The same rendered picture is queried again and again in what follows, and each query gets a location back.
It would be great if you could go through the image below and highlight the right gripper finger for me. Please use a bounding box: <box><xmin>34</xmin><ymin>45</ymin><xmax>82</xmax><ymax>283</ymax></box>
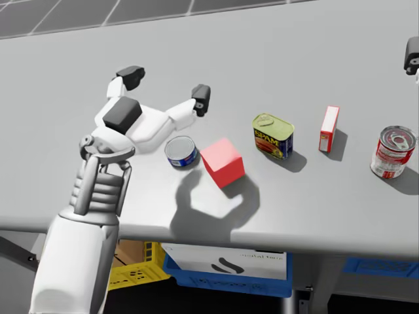
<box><xmin>403</xmin><ymin>36</ymin><xmax>419</xmax><ymax>82</ymax></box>

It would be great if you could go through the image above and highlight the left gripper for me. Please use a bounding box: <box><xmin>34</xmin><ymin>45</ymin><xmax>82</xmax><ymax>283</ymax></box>
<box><xmin>93</xmin><ymin>65</ymin><xmax>211</xmax><ymax>155</ymax></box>

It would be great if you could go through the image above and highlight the pink cube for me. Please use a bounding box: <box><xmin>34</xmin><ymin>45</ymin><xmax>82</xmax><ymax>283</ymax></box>
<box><xmin>199</xmin><ymin>137</ymin><xmax>246</xmax><ymax>190</ymax></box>

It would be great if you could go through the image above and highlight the blue flat can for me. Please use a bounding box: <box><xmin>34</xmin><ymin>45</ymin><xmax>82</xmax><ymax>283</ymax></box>
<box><xmin>164</xmin><ymin>135</ymin><xmax>200</xmax><ymax>169</ymax></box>

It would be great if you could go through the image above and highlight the red and white can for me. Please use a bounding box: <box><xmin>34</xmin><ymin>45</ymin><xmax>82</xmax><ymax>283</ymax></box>
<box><xmin>370</xmin><ymin>125</ymin><xmax>418</xmax><ymax>180</ymax></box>

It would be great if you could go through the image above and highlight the red and white carton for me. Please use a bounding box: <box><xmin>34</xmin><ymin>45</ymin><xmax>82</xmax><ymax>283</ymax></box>
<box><xmin>318</xmin><ymin>105</ymin><xmax>340</xmax><ymax>154</ymax></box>

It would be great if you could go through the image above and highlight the green and blue rectangular can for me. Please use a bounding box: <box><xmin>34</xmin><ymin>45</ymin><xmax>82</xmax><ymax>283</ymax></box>
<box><xmin>251</xmin><ymin>113</ymin><xmax>295</xmax><ymax>161</ymax></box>

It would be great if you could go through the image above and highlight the brown box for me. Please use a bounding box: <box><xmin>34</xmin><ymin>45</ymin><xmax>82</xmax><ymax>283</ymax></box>
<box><xmin>114</xmin><ymin>239</ymin><xmax>147</xmax><ymax>266</ymax></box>

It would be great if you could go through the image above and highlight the white box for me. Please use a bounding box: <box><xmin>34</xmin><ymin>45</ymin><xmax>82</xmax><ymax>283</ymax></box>
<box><xmin>160</xmin><ymin>242</ymin><xmax>288</xmax><ymax>281</ymax></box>

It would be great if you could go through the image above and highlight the yellow box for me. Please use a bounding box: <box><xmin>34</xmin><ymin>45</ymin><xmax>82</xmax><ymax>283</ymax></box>
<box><xmin>107</xmin><ymin>241</ymin><xmax>172</xmax><ymax>292</ymax></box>

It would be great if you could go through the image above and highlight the blue box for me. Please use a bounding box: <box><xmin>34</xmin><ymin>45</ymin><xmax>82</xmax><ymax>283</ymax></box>
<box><xmin>162</xmin><ymin>251</ymin><xmax>293</xmax><ymax>298</ymax></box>
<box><xmin>342</xmin><ymin>256</ymin><xmax>419</xmax><ymax>280</ymax></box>

